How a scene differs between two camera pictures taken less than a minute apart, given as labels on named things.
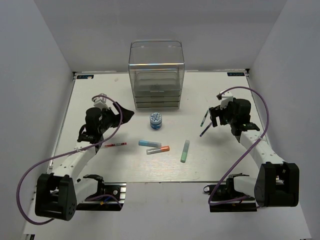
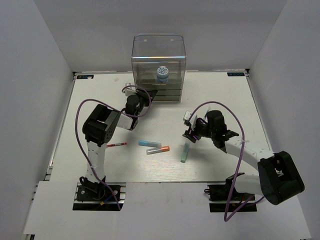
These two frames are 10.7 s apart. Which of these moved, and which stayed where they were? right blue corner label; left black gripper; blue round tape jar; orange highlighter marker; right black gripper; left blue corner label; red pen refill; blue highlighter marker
Moved: blue round tape jar; left black gripper; right black gripper
Stayed: blue highlighter marker; red pen refill; orange highlighter marker; right blue corner label; left blue corner label
